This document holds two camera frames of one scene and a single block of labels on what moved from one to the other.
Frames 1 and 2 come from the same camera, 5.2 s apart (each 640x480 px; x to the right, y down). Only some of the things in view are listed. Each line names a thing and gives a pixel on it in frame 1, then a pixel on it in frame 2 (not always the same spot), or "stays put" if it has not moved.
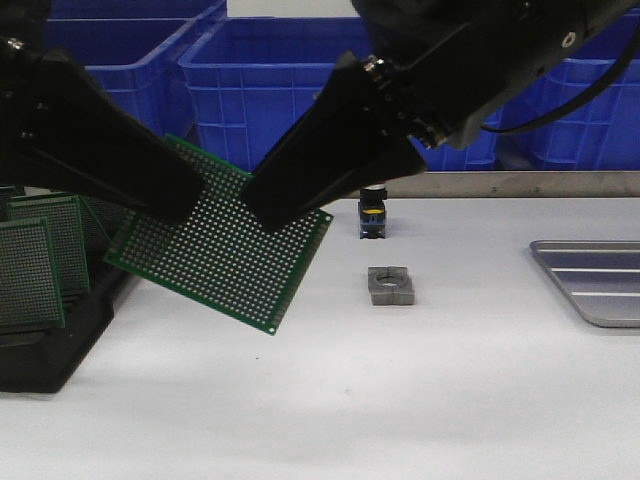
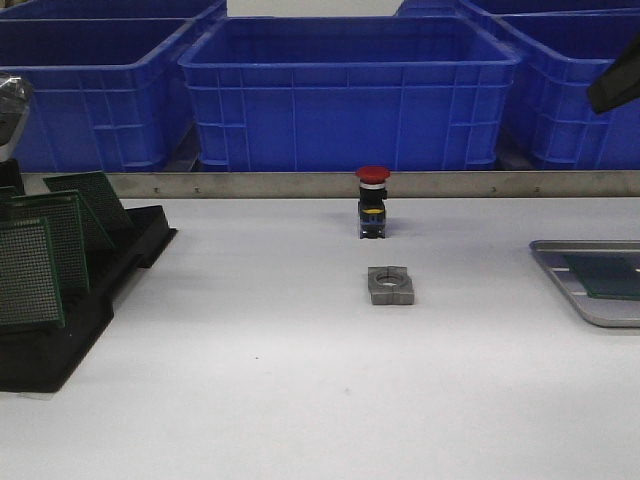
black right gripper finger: (348, 139) → (620, 84)
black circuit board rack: (40, 360) stays put
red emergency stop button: (372, 212) stays put
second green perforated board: (65, 221) stays put
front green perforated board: (29, 291) stays put
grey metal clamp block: (390, 285) stays put
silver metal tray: (602, 276) stays put
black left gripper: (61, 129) → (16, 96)
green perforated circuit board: (221, 256) → (608, 276)
